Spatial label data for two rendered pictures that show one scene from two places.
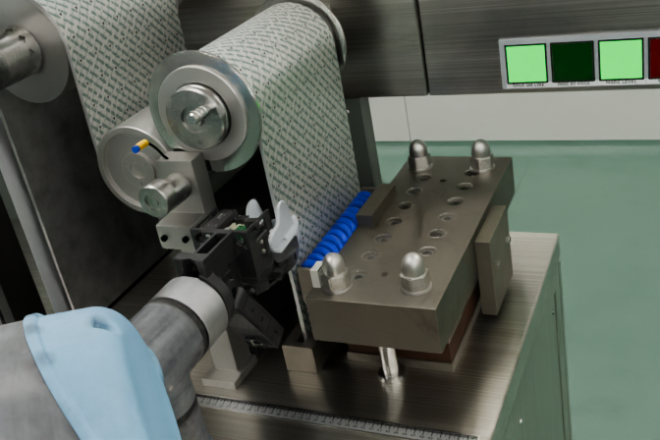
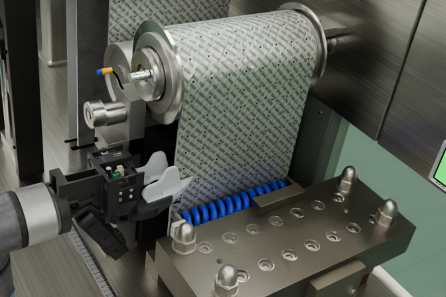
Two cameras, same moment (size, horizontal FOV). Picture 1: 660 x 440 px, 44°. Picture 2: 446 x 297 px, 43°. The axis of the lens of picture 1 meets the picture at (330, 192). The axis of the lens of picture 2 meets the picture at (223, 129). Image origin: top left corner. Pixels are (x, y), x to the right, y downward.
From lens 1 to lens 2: 0.40 m
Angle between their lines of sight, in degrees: 23
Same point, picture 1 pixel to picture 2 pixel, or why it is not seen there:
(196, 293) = (39, 206)
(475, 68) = (417, 148)
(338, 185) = (260, 167)
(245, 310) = (87, 229)
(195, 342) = (12, 240)
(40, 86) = not seen: outside the picture
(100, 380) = not seen: outside the picture
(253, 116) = (178, 99)
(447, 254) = (274, 279)
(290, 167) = (206, 142)
